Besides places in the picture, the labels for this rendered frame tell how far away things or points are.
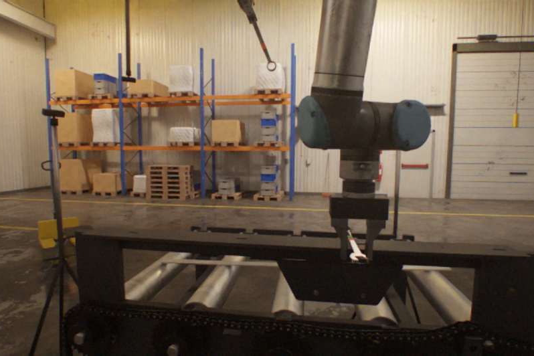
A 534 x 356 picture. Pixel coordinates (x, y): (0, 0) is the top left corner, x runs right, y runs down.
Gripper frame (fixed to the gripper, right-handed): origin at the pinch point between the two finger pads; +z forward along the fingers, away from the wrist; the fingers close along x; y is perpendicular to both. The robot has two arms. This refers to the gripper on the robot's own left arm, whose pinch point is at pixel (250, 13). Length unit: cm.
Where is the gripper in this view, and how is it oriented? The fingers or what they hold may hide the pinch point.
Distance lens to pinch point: 99.7
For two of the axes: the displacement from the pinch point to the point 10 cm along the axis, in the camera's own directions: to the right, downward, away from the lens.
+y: 9.2, -3.7, -1.7
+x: 2.4, 1.6, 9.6
